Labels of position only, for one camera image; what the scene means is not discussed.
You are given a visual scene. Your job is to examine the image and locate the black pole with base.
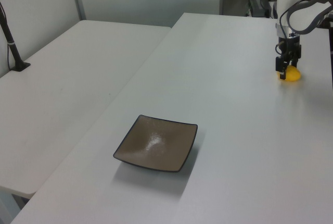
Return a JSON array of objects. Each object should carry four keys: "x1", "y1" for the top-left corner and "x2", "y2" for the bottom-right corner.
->
[{"x1": 0, "y1": 1, "x2": 31, "y2": 72}]

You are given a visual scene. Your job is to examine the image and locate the grey cable sleeve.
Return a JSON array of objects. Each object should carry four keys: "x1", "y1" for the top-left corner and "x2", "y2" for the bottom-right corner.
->
[{"x1": 278, "y1": 0, "x2": 333, "y2": 36}]

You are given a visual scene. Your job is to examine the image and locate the brown square ceramic plate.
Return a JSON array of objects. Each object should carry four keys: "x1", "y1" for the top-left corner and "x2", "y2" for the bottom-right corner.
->
[{"x1": 112, "y1": 114, "x2": 198, "y2": 173}]

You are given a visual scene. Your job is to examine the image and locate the black equipment box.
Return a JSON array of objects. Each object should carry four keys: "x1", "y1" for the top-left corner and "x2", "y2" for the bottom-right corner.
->
[{"x1": 248, "y1": 0, "x2": 273, "y2": 18}]

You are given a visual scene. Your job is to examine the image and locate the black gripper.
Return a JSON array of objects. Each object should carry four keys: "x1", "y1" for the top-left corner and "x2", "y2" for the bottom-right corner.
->
[{"x1": 275, "y1": 34, "x2": 303, "y2": 80}]

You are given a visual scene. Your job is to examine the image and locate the yellow potato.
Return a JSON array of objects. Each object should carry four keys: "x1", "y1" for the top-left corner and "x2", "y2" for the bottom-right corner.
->
[{"x1": 276, "y1": 65, "x2": 302, "y2": 83}]

